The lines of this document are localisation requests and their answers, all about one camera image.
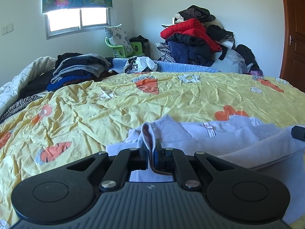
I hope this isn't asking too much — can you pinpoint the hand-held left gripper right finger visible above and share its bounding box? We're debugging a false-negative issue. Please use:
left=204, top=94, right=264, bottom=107
left=152, top=138, right=239, bottom=190

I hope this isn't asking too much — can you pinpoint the black puffer jacket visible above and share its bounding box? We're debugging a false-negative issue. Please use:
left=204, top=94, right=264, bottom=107
left=166, top=33, right=216, bottom=53

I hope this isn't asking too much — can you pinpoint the brown wooden door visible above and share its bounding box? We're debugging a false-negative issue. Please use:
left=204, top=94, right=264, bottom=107
left=279, top=0, right=305, bottom=92

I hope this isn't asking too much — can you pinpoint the stack of folded dark clothes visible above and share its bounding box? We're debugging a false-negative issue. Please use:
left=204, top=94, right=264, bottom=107
left=47, top=52, right=118, bottom=92

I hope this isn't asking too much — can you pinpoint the clear plastic bag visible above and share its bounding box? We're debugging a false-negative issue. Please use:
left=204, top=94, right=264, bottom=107
left=214, top=49, right=247, bottom=73

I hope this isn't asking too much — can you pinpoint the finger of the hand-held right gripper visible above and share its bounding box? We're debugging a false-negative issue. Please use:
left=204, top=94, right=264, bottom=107
left=291, top=125, right=305, bottom=140

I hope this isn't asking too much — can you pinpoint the green plastic chair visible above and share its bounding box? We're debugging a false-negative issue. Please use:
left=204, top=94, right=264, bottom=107
left=105, top=36, right=143, bottom=58

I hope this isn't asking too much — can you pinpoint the houndstooth cloth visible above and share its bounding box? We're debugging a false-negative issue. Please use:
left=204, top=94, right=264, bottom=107
left=155, top=42, right=172, bottom=63

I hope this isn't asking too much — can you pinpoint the window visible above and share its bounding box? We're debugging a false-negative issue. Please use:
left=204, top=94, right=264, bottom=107
left=45, top=7, right=111, bottom=40

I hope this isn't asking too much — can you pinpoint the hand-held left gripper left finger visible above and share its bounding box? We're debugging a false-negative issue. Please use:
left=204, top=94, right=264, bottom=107
left=64, top=138, right=149, bottom=193

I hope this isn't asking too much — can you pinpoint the dark cloth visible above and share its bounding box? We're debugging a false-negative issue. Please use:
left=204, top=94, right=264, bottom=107
left=19, top=73, right=58, bottom=99

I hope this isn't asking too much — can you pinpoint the white quilt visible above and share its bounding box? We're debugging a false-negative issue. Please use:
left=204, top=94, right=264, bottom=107
left=0, top=56, right=58, bottom=118

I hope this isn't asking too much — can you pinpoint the yellow carrot-print blanket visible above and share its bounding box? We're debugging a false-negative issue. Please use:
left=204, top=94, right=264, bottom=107
left=0, top=73, right=305, bottom=229

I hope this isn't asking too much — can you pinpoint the red jacket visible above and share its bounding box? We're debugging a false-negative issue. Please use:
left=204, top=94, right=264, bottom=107
left=161, top=18, right=222, bottom=52

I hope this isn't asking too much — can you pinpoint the white printed plastic bag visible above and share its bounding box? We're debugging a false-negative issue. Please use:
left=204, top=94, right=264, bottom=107
left=124, top=56, right=158, bottom=74

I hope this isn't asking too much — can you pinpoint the navy jacket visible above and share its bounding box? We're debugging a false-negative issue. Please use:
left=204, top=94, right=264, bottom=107
left=170, top=42, right=215, bottom=67

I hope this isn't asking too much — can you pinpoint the black backpack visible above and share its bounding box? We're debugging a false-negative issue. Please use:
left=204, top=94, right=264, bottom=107
left=235, top=44, right=261, bottom=72

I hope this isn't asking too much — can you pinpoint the grey patterned pillow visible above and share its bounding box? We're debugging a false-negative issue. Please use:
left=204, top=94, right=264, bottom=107
left=104, top=24, right=134, bottom=58

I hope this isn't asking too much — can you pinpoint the zebra striped cloth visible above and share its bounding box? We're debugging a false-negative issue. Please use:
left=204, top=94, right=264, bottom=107
left=0, top=94, right=46, bottom=125

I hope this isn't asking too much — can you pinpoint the light blue sweater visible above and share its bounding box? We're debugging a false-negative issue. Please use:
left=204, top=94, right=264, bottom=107
left=105, top=115, right=305, bottom=222

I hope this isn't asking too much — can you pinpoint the black patterned garment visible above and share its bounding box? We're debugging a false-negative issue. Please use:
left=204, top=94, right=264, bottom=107
left=178, top=5, right=216, bottom=23

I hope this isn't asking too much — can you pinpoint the dark bag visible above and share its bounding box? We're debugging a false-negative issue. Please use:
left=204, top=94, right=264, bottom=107
left=129, top=35, right=149, bottom=56

